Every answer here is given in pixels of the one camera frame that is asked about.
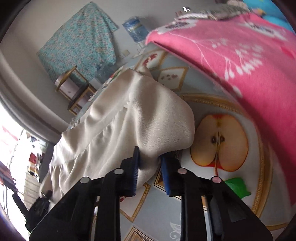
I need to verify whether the fruit pattern bed sheet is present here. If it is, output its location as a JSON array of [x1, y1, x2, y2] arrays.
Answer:
[[69, 44, 293, 240]]

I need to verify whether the beige jacket with black stripes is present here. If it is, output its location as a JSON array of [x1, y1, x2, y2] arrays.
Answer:
[[40, 69, 195, 203]]

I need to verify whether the teal floral wall cloth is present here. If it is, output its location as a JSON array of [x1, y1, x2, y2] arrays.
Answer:
[[37, 2, 118, 81]]

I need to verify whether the pink floral blanket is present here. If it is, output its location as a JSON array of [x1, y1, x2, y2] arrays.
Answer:
[[146, 14, 295, 205]]

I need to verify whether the grey curtain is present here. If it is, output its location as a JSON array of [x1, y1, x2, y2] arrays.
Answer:
[[1, 54, 68, 143]]

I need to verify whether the blue water bottle on dispenser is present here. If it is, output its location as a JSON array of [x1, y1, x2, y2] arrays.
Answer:
[[122, 16, 149, 44]]

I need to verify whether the wooden chair black seat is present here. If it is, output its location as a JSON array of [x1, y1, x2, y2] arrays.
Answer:
[[55, 65, 97, 115]]

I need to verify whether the wall power socket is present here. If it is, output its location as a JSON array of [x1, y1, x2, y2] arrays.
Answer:
[[119, 49, 130, 59]]

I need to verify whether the grey lace-trimmed blanket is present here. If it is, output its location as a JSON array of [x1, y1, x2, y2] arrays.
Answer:
[[175, 3, 251, 21]]

